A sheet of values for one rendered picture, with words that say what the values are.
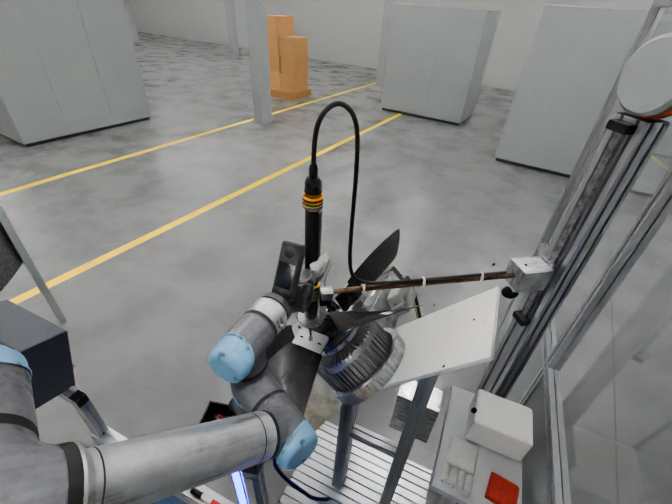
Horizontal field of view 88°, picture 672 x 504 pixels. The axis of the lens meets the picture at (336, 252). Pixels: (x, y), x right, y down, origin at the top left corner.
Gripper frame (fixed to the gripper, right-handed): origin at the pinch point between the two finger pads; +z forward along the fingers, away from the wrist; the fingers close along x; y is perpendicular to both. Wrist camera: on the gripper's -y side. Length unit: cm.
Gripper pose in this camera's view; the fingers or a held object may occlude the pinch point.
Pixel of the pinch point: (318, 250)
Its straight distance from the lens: 84.0
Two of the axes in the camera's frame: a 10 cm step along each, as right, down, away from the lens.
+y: -0.5, 8.1, 5.9
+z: 4.1, -5.2, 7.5
